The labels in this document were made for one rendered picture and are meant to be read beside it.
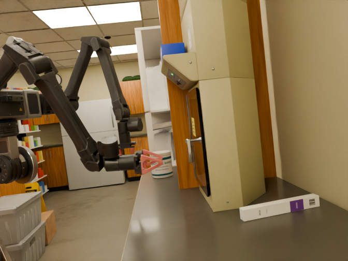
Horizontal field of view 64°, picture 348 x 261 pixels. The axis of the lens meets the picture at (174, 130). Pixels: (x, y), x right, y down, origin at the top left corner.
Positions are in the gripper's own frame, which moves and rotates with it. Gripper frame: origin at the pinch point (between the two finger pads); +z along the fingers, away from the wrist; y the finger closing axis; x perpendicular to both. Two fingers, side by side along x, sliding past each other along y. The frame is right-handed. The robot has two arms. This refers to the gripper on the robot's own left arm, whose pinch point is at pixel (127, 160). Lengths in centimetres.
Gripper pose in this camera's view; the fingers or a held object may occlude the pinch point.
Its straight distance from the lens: 146.3
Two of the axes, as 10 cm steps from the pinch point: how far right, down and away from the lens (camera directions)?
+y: 9.9, -1.1, 0.6
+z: 1.1, 9.9, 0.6
